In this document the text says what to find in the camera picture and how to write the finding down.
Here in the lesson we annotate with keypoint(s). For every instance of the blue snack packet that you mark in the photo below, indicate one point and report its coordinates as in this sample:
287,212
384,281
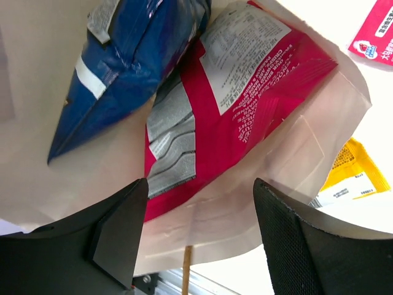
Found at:
131,48

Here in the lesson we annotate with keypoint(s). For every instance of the yellow snack packet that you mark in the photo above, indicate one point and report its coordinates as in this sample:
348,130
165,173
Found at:
353,176

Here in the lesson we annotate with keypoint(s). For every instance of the small red snack packet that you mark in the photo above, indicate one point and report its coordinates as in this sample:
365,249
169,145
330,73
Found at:
374,39

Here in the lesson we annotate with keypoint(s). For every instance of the magenta large snack packet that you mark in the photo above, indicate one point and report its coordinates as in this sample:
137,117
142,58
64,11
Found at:
236,84

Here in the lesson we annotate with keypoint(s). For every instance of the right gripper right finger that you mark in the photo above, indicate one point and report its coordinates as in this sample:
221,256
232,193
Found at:
310,252

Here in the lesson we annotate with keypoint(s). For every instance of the aluminium rail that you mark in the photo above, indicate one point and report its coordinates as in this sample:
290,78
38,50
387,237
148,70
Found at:
171,282

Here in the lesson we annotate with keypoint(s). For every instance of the brown paper bag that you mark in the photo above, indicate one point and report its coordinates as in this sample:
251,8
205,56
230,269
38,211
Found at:
40,44

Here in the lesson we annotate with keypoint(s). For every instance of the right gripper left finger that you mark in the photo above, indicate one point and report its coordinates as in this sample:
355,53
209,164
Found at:
92,251

